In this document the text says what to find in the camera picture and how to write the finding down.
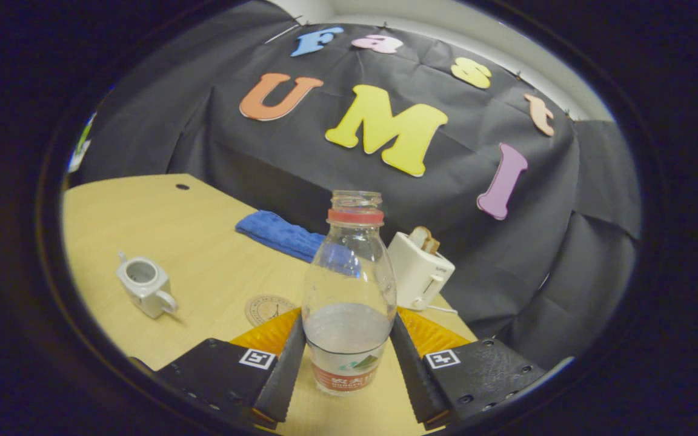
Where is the green drink bottle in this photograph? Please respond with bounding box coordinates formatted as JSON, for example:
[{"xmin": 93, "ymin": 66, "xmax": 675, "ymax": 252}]
[{"xmin": 78, "ymin": 115, "xmax": 95, "ymax": 152}]

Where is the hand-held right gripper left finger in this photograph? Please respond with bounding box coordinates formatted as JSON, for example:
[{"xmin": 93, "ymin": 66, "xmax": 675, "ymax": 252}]
[{"xmin": 131, "ymin": 307, "xmax": 307, "ymax": 431}]

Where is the white toaster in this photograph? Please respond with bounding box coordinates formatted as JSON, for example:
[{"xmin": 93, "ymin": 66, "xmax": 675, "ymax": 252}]
[{"xmin": 387, "ymin": 231, "xmax": 456, "ymax": 311}]

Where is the round brown coaster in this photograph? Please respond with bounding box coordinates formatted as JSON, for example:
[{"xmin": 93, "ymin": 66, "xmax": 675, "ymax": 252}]
[{"xmin": 244, "ymin": 295, "xmax": 299, "ymax": 328}]

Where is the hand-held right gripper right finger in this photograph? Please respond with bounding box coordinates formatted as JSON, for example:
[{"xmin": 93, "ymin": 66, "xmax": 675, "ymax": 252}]
[{"xmin": 388, "ymin": 307, "xmax": 548, "ymax": 431}]

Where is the black backdrop cloth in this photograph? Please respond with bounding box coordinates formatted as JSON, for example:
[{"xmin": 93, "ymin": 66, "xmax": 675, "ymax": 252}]
[{"xmin": 73, "ymin": 0, "xmax": 642, "ymax": 370}]

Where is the clear plastic water bottle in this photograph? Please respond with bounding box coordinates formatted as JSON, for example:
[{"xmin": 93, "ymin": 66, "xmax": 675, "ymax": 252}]
[{"xmin": 301, "ymin": 190, "xmax": 398, "ymax": 396}]

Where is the blue towel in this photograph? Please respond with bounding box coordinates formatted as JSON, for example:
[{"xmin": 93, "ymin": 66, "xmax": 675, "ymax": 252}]
[{"xmin": 235, "ymin": 210, "xmax": 328, "ymax": 264}]

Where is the toast slice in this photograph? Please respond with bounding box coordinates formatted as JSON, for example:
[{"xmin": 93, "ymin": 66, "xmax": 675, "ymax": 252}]
[{"xmin": 408, "ymin": 226, "xmax": 441, "ymax": 254}]

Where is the white teacup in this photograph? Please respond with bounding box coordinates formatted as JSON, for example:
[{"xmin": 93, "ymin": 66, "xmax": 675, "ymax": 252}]
[{"xmin": 116, "ymin": 251, "xmax": 178, "ymax": 320}]

